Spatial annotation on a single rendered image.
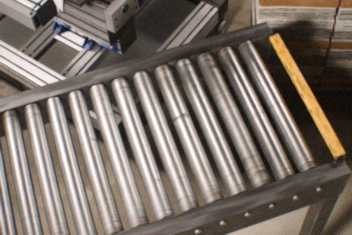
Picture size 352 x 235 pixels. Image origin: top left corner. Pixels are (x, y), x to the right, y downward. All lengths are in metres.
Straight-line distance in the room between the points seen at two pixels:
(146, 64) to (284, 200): 0.55
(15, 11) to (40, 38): 0.58
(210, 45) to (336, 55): 0.77
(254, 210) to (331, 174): 0.22
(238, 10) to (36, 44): 1.02
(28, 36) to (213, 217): 1.50
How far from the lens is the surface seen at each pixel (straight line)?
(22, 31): 2.62
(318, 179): 1.43
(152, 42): 2.44
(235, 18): 2.80
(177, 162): 1.43
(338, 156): 1.44
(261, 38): 1.68
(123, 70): 1.60
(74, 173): 1.45
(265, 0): 2.01
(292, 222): 2.24
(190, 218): 1.36
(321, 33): 2.16
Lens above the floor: 2.05
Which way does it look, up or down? 56 degrees down
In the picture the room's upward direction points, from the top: 5 degrees counter-clockwise
